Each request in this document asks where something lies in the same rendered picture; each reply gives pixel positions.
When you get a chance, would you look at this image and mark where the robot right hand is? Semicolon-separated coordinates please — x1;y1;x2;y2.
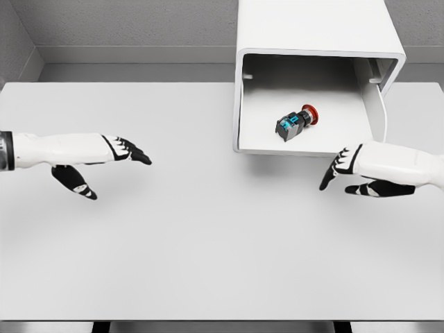
318;140;422;198

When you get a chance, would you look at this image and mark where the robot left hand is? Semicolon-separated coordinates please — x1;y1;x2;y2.
46;133;153;201

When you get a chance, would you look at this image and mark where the white tabletop storage cabinet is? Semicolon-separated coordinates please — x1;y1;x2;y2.
234;0;407;101

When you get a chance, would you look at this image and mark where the white cabinet drawer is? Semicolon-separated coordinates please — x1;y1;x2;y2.
232;55;389;159

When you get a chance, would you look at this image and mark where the red-button load switch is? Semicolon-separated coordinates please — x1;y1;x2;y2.
275;103;320;143

